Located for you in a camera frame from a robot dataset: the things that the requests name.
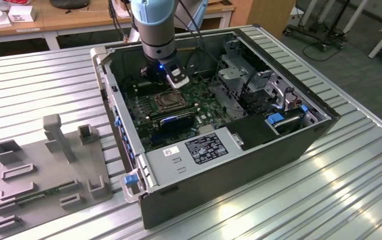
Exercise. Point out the black wheeled stand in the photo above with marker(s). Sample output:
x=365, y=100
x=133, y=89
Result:
x=333, y=33

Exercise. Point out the grey power supply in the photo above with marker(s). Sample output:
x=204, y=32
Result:
x=171, y=170

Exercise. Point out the red bag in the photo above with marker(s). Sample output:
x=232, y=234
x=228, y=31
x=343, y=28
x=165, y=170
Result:
x=17, y=1

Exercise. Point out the blue case latch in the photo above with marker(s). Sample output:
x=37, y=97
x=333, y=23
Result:
x=129, y=180

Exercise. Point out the black round base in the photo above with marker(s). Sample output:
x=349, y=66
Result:
x=68, y=3

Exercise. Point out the white cardboard box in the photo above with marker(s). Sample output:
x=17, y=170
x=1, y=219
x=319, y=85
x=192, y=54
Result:
x=20, y=13

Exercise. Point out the silver disk bay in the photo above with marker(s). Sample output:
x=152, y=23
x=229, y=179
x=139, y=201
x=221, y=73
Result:
x=279, y=90

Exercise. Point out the grey parts rack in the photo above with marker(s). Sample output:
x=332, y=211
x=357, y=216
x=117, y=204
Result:
x=44, y=207

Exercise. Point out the white desk frame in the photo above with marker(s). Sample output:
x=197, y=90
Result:
x=378, y=50

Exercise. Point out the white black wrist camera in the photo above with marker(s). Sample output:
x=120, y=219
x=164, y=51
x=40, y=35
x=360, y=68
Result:
x=176, y=75

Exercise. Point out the small silver chipset heatsink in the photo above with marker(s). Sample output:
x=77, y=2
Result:
x=207, y=128

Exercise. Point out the green RAM stick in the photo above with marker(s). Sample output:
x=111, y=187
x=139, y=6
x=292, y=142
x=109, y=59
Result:
x=39, y=196

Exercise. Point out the silver topped CPU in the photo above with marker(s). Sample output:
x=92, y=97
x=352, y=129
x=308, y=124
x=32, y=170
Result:
x=169, y=98

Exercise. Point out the wooden cabinet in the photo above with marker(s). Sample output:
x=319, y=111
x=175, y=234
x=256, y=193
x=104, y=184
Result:
x=267, y=15

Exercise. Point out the green motherboard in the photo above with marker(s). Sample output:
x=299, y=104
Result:
x=212, y=113

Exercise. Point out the wooden desk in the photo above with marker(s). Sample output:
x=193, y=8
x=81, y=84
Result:
x=77, y=17

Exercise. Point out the small blue clip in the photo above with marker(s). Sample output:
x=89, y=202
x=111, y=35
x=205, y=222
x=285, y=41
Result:
x=303, y=108

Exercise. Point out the silver perforated drive cage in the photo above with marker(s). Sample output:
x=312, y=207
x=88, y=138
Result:
x=231, y=72

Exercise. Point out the small grey wrist camera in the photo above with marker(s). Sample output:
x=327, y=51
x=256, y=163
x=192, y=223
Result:
x=143, y=71

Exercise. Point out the pale blue teach pendant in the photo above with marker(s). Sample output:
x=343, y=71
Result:
x=200, y=12

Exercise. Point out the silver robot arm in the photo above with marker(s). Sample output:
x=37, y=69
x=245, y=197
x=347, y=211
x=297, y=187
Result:
x=157, y=42

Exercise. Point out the black graphics card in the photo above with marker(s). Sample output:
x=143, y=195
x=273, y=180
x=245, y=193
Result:
x=177, y=123

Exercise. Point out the blue slot retainer bar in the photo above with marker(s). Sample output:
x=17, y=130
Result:
x=115, y=122

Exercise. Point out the CPU socket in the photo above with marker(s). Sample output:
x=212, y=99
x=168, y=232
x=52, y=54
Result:
x=163, y=110

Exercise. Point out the black grey PC case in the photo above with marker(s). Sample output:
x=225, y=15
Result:
x=227, y=195

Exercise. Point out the blue drive carrier latch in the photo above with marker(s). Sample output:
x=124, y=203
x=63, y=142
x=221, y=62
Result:
x=273, y=118

